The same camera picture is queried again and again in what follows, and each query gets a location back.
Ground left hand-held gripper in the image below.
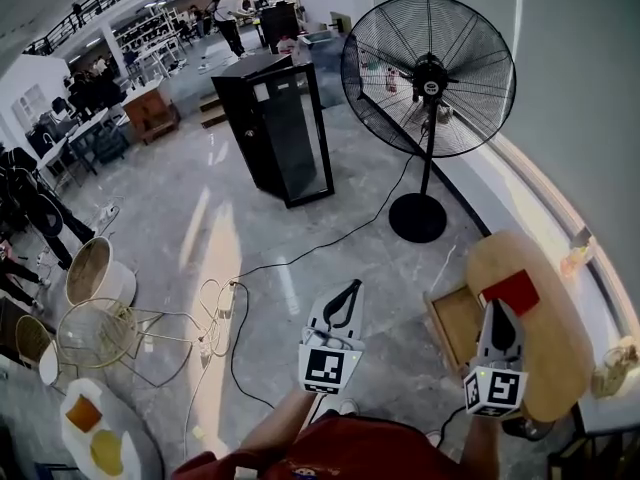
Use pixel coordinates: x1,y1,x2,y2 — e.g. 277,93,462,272
298,278,366,397

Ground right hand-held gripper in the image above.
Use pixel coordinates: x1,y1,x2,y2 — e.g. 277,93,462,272
462,298,530,420

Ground light wooden drawer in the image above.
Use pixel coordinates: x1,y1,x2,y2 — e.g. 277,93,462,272
423,287,487,380

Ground person's right forearm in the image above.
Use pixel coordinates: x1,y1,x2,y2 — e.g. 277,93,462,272
461,412,504,480

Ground person's left forearm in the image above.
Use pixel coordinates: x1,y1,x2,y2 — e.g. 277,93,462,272
239,387,327,458

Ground oval wooden table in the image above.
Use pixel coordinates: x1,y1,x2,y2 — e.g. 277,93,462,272
464,229,597,425

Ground red hardcover book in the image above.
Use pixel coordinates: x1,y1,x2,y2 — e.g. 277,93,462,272
479,268,542,318

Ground orange bottle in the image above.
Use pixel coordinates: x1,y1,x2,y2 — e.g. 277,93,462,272
559,244,595,278

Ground beige cloth bag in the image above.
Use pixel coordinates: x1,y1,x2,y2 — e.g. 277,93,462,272
590,336,640,400

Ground person's red shirt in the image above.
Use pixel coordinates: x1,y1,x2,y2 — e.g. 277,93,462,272
171,412,477,480

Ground wooden shelf rack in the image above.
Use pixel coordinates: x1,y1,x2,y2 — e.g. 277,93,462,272
546,427,640,480

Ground black glass-door cabinet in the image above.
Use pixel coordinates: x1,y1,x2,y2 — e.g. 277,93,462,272
210,54,337,211

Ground wooden step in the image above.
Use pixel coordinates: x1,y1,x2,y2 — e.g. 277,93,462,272
198,94,230,130

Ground round white side table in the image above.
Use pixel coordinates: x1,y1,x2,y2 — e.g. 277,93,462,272
64,236,138,310

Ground white oval table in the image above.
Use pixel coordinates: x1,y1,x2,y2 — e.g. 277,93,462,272
59,377,167,480

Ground yellow round pad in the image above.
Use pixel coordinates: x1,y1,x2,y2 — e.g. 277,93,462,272
89,428,126,478

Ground wooden low cabinet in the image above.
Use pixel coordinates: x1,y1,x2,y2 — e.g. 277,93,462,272
121,84,182,146

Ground orange square pad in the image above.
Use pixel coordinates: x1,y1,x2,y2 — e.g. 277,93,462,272
65,394,104,433

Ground black metal railing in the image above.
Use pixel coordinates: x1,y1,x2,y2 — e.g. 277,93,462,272
21,0,167,58

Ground black floor cable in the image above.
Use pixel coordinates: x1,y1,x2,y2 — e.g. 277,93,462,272
226,131,432,410

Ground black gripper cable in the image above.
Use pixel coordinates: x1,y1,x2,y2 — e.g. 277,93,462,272
436,404,470,450

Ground white tangled cables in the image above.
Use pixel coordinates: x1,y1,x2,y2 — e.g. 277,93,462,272
181,277,237,463

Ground yellow wire chair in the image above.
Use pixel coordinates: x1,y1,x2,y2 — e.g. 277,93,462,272
55,297,195,390
14,314,57,370

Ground black pedestal fan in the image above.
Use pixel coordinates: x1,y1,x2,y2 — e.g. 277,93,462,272
340,0,518,245

